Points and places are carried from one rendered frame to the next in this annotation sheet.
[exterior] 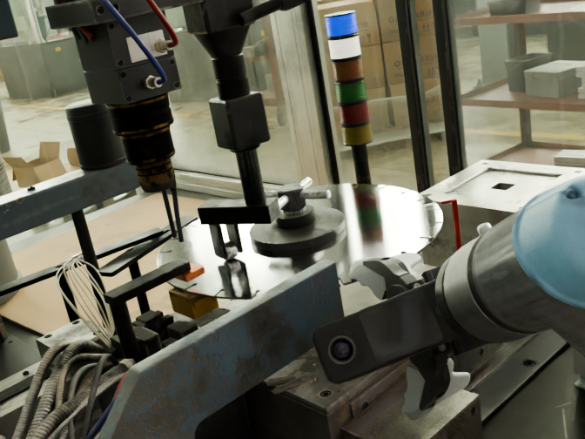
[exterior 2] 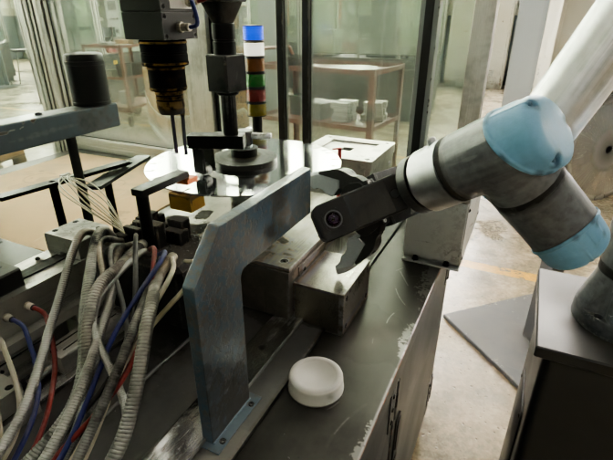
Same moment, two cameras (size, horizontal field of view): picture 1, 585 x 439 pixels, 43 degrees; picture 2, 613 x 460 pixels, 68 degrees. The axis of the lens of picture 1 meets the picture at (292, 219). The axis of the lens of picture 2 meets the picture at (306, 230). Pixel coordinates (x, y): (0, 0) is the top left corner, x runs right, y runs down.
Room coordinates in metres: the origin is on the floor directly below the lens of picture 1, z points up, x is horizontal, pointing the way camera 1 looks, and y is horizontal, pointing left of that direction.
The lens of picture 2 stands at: (0.07, 0.20, 1.17)
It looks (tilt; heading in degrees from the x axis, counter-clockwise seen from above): 25 degrees down; 336
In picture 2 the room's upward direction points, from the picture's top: straight up
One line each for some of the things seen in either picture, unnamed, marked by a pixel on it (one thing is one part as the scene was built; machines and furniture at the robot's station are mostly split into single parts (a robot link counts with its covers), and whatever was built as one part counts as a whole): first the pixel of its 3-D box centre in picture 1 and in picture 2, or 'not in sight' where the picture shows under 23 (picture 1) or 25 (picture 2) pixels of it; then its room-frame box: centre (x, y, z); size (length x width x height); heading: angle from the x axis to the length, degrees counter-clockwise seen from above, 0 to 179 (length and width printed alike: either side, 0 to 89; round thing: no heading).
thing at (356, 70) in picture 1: (347, 69); (254, 64); (1.08, -0.12, 1.08); 0.05 x 0.04 x 0.03; 40
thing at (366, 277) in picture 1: (390, 266); (330, 177); (0.63, -0.08, 0.96); 0.09 x 0.06 x 0.03; 19
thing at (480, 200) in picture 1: (506, 234); (346, 178); (0.97, -0.30, 0.82); 0.18 x 0.18 x 0.15; 40
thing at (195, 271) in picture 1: (160, 305); (167, 201); (0.67, 0.14, 0.95); 0.10 x 0.03 x 0.07; 130
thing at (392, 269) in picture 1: (394, 285); (344, 185); (0.58, -0.08, 0.97); 0.09 x 0.02 x 0.05; 19
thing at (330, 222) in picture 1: (295, 221); (244, 154); (0.80, 0.00, 0.96); 0.11 x 0.11 x 0.03
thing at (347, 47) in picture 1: (344, 46); (254, 48); (1.08, -0.12, 1.11); 0.05 x 0.04 x 0.03; 40
